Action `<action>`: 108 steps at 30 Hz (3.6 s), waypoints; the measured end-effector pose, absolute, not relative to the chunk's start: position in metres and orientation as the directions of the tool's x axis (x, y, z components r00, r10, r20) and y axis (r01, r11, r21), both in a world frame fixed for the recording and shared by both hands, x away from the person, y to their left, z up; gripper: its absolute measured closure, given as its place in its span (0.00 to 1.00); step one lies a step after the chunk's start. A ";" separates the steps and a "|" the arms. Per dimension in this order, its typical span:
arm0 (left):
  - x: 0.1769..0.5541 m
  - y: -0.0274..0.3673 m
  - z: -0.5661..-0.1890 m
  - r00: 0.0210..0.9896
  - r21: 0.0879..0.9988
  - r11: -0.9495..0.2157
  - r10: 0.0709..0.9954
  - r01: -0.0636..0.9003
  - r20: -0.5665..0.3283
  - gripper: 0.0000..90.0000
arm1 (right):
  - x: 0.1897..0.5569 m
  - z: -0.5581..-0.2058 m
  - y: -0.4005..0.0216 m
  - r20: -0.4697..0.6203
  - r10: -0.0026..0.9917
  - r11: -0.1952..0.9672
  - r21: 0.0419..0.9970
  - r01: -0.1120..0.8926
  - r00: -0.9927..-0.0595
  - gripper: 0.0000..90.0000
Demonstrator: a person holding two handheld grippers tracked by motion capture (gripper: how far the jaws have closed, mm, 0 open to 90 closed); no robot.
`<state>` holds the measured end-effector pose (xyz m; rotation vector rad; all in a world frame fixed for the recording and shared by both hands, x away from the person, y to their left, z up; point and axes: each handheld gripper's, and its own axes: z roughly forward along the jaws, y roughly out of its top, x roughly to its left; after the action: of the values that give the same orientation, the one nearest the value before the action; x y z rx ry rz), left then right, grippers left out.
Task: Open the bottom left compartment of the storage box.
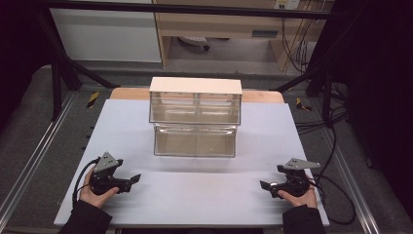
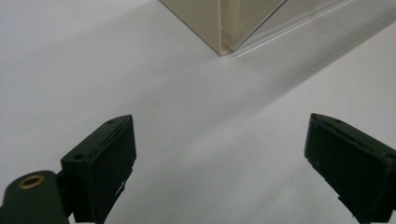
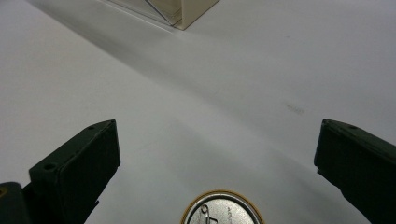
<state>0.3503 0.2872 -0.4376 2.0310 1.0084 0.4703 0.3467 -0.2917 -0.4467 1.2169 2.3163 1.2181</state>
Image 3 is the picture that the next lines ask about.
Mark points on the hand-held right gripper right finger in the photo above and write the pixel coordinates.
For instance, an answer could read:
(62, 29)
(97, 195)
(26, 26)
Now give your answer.
(358, 161)

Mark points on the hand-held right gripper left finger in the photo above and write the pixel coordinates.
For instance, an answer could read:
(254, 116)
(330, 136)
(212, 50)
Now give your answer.
(77, 168)

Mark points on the clear and cream box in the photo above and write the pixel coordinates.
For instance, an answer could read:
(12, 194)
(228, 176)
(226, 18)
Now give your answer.
(174, 11)

